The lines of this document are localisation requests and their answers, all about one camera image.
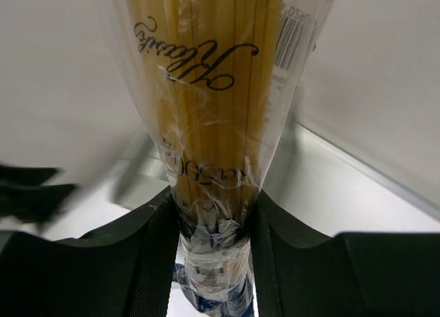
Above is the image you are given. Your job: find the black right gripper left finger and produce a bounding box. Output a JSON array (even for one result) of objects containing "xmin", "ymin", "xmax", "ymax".
[{"xmin": 1, "ymin": 191, "xmax": 179, "ymax": 316}]

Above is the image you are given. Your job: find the spaghetti bag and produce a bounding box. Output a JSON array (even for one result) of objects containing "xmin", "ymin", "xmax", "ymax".
[{"xmin": 124, "ymin": 0, "xmax": 334, "ymax": 316}]

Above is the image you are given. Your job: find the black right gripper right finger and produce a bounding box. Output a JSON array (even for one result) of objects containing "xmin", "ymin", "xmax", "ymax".
[{"xmin": 249, "ymin": 193, "xmax": 439, "ymax": 316}]

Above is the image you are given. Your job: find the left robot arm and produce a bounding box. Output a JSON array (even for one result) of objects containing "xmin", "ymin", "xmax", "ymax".
[{"xmin": 1, "ymin": 164, "xmax": 78, "ymax": 225}]

